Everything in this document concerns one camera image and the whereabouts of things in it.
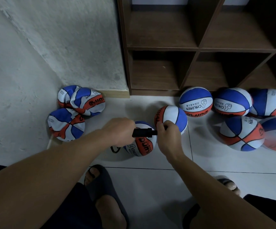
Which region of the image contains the person's left forearm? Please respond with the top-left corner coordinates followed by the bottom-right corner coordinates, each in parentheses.
top-left (0, 132), bottom-right (115, 229)

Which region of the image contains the black hand pump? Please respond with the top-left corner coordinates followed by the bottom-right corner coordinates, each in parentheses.
top-left (110, 127), bottom-right (158, 154)

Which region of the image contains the person's foot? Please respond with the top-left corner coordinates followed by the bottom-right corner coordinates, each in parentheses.
top-left (224, 182), bottom-right (242, 197)
top-left (85, 167), bottom-right (127, 229)

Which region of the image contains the brown wooden cubby shelf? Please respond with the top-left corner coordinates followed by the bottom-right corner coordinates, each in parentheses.
top-left (117, 0), bottom-right (276, 98)

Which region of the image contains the person's right foot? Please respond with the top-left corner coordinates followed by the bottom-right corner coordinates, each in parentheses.
top-left (224, 182), bottom-right (242, 197)

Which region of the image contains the person's right hand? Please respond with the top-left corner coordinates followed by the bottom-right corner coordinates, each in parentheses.
top-left (155, 121), bottom-right (186, 163)

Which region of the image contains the person's left foot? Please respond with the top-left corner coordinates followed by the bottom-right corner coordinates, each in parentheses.
top-left (85, 167), bottom-right (127, 229)

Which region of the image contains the person's right forearm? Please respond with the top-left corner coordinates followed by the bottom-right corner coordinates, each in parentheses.
top-left (169, 150), bottom-right (276, 229)

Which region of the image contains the person's left hand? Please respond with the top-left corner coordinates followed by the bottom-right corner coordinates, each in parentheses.
top-left (101, 117), bottom-right (137, 148)

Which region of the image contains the black sandal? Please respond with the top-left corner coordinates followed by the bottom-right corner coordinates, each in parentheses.
top-left (83, 164), bottom-right (130, 229)
top-left (182, 177), bottom-right (242, 229)

